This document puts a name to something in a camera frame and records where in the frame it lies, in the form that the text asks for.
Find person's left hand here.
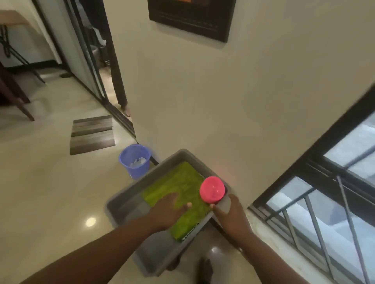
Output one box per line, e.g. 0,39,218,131
147,193,193,234

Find person's right hand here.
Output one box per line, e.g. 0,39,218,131
209,194,252,240

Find stack of pink bowls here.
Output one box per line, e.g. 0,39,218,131
200,176,225,204

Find person's left forearm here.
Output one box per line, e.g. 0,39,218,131
20,216,159,284

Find person's right forearm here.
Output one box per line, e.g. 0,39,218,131
234,228,311,284

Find person's right foot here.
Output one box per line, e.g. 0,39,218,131
199,257,213,284

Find green cloth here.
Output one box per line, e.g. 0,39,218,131
142,161,213,242

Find grey plastic tray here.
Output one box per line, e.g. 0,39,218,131
105,149,232,277

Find blue waste bin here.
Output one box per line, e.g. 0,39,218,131
118,144,152,179

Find black barred window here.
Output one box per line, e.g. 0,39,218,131
249,85,375,284

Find grey striped doormat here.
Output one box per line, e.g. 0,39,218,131
70,115,116,156

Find brown plastic chair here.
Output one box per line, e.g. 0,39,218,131
0,63,35,122

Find wooden folding table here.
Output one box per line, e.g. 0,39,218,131
0,10,46,84

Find dark picture frame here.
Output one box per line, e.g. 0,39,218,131
147,0,236,43

